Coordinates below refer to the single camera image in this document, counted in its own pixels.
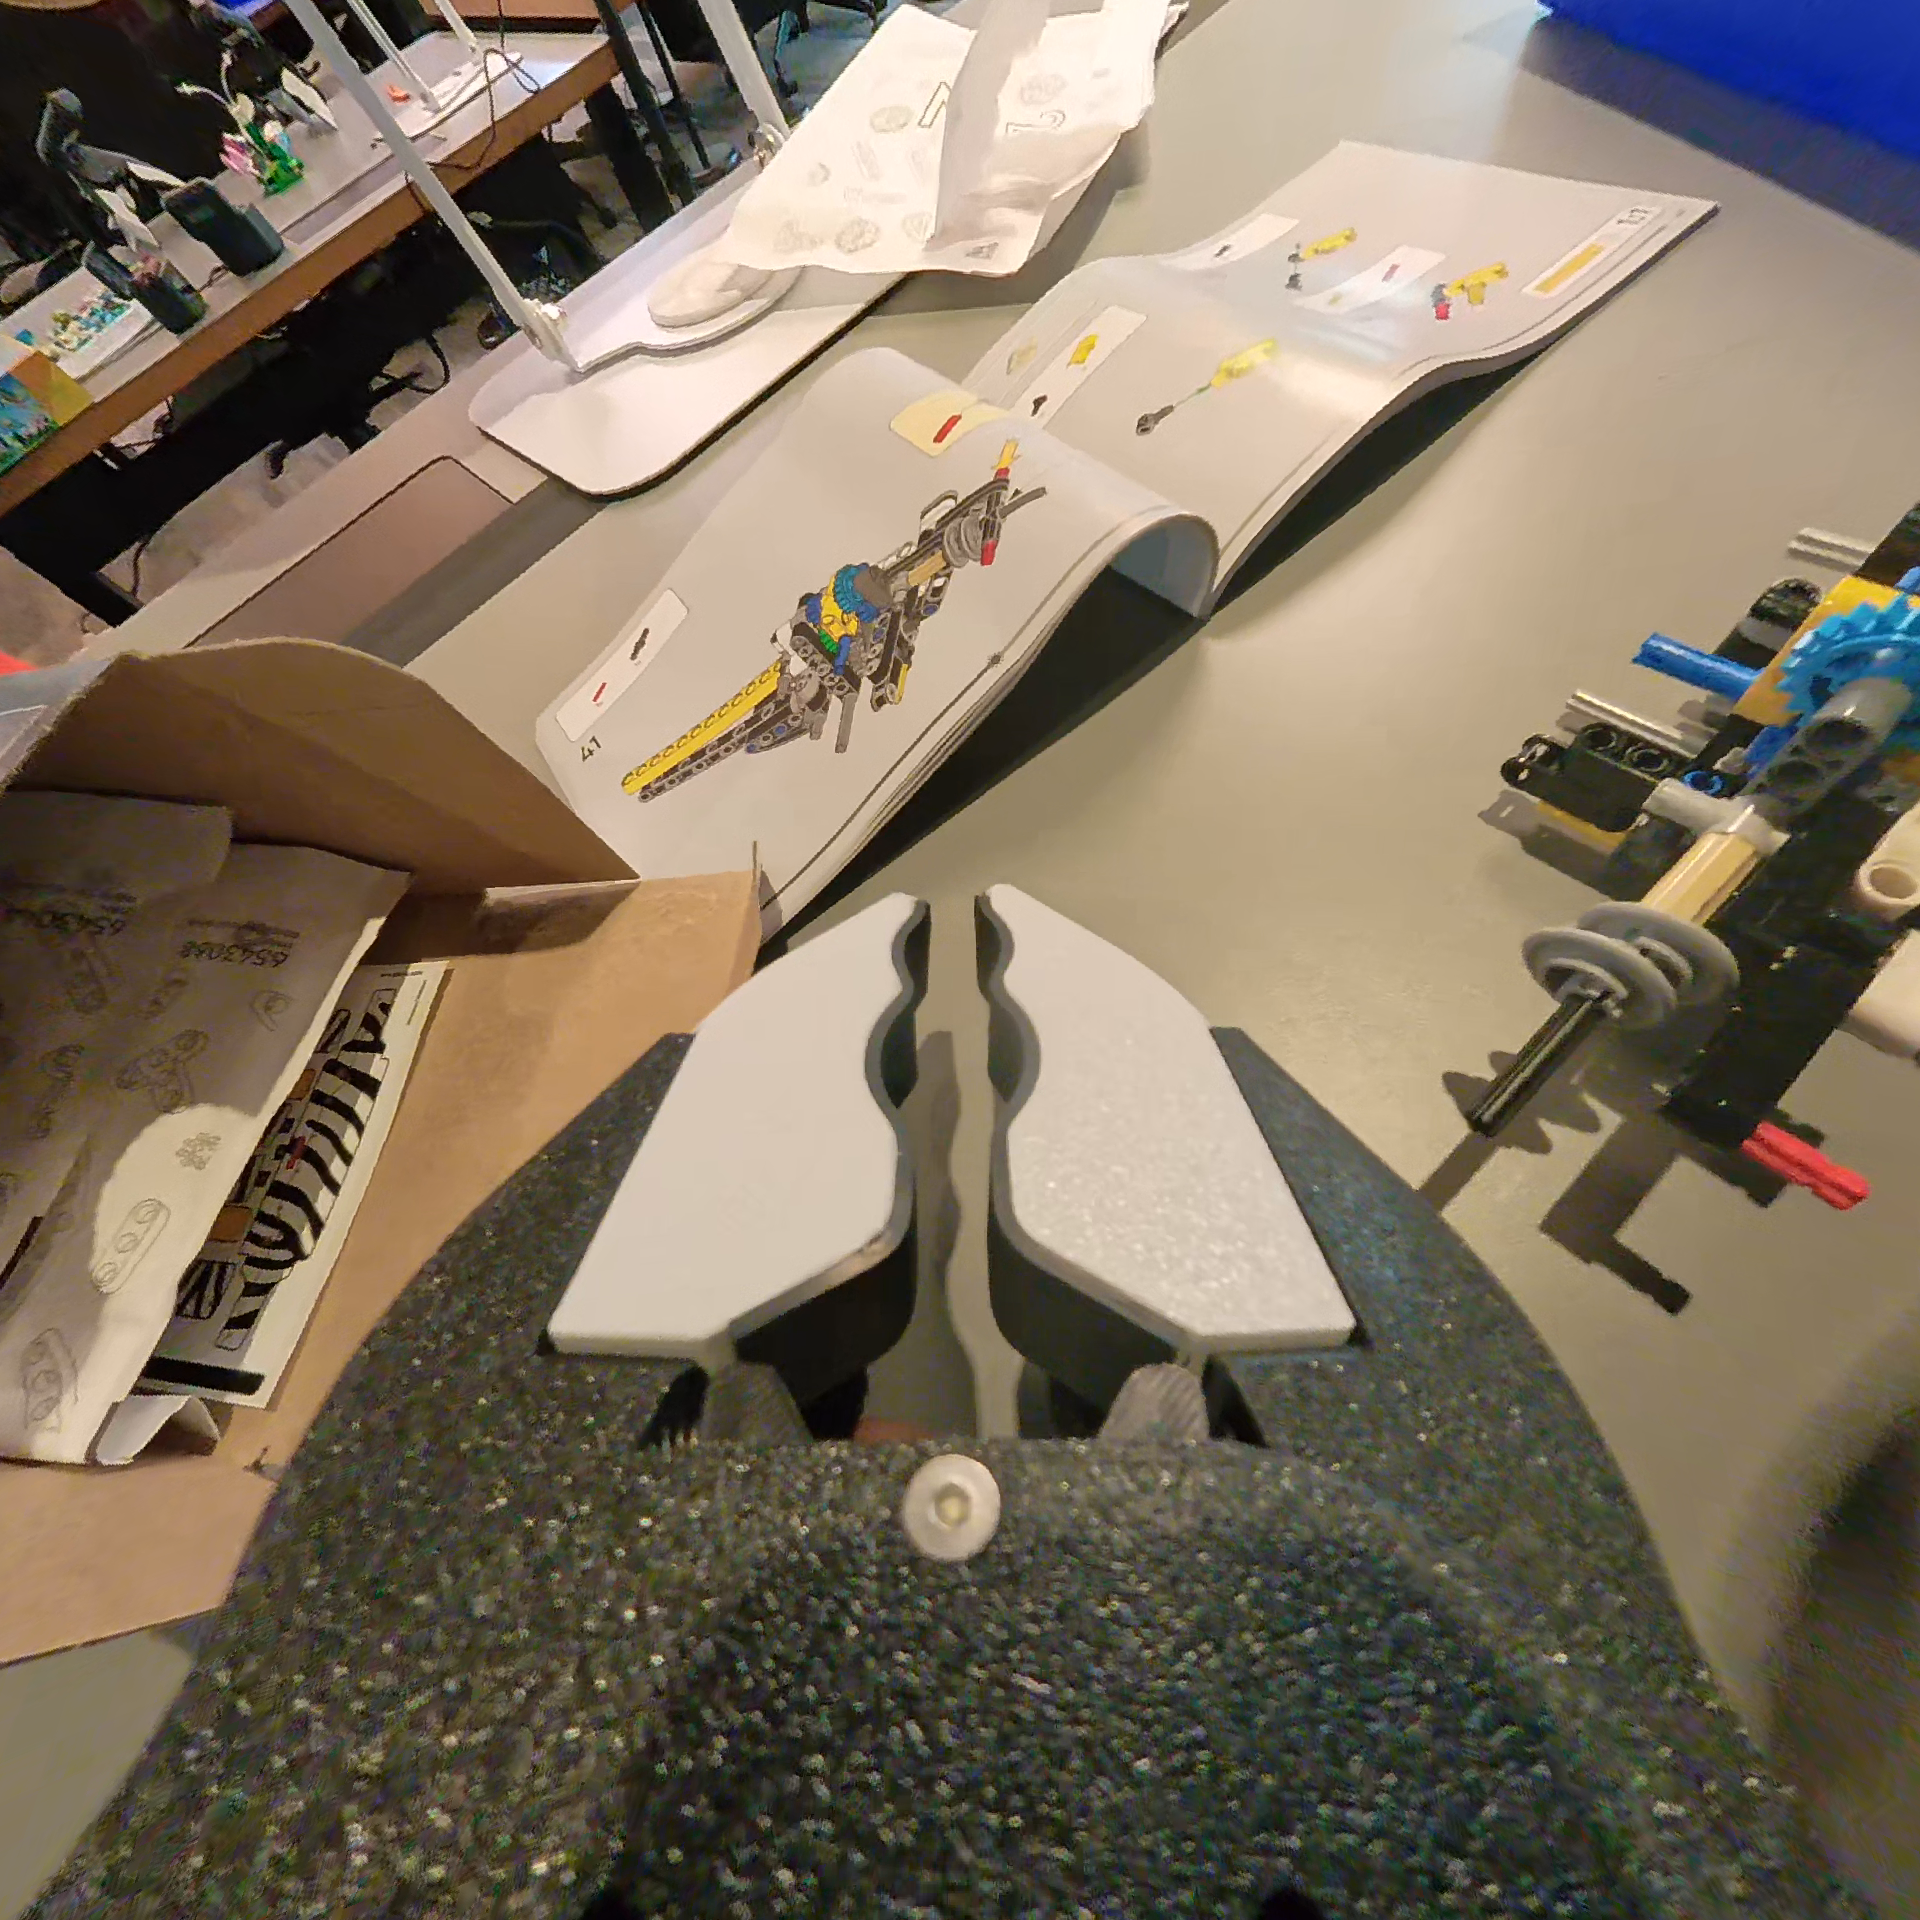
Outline white lamp base stand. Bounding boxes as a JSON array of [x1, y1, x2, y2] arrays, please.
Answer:
[[286, 0, 923, 495]]

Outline grey flat panel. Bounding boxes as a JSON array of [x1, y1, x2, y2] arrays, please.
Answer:
[[195, 449, 558, 647]]

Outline zebra striped sticker sheet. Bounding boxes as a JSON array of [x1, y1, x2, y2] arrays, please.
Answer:
[[135, 960, 453, 1412]]

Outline black box-shaped device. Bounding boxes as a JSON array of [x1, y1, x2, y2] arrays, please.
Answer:
[[161, 180, 287, 276]]

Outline white printed paper bag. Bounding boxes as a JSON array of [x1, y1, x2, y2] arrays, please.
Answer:
[[0, 785, 413, 1464]]

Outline large blue plastic bin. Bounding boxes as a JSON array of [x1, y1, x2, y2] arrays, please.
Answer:
[[1545, 0, 1920, 69]]

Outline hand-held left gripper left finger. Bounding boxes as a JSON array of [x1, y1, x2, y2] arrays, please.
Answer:
[[543, 890, 934, 1365]]

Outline partly built lego model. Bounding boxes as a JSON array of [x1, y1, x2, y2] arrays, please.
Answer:
[[1463, 503, 1920, 1209]]

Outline lego instruction booklet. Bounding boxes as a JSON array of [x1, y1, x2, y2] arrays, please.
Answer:
[[535, 138, 1720, 940]]

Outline torn white paper bag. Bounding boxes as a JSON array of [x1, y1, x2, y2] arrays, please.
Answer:
[[727, 0, 1172, 278]]

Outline wooden desk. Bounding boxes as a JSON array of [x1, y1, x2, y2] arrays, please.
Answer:
[[0, 0, 633, 518]]

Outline toy flower figure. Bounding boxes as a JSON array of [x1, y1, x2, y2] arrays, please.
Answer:
[[180, 36, 339, 196]]

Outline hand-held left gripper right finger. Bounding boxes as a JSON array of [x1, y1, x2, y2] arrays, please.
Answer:
[[975, 882, 1364, 1365]]

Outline brown cardboard box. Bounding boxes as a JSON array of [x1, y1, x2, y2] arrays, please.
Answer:
[[0, 638, 767, 1666]]

